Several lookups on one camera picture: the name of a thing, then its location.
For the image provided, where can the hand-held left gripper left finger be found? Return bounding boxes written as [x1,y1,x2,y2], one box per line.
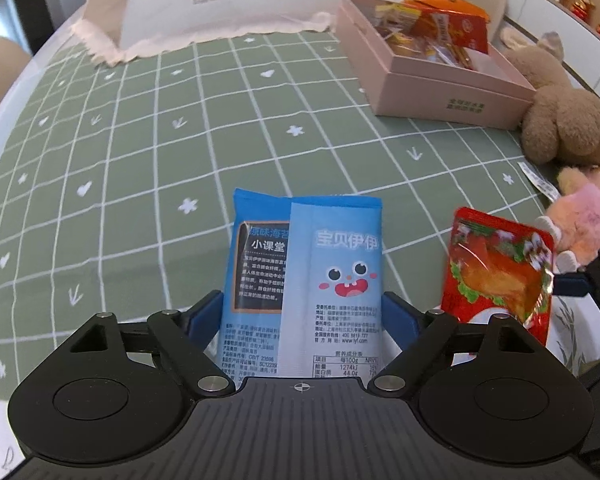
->
[55,289,238,396]

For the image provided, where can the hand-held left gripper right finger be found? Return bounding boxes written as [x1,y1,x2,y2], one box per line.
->
[367,290,556,396]

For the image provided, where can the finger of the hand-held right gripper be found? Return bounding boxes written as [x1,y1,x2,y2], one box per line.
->
[552,250,600,311]

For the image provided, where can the red chicken snack packet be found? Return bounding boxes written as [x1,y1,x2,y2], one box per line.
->
[439,206,556,348]

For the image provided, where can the blue cartoon snack packet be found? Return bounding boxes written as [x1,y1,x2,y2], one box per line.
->
[220,188,383,378]

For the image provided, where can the pink cardboard box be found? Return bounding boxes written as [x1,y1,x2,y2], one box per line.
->
[337,0,537,130]

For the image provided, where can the white leaf print cloth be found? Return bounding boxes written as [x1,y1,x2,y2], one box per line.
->
[547,294,600,377]

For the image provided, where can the pink plush toy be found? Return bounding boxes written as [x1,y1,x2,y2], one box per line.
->
[535,165,600,273]

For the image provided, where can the white printed tag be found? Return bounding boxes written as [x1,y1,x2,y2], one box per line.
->
[517,161,561,201]

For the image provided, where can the brown teddy bear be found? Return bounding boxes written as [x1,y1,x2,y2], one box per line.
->
[497,27,600,167]

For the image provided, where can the green grid tablecloth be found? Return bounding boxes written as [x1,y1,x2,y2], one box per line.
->
[0,25,581,406]

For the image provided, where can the pile of orange snack packets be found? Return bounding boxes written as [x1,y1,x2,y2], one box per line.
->
[375,0,491,68]

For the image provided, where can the white pink mesh food cover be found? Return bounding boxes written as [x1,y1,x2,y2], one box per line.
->
[70,0,403,67]

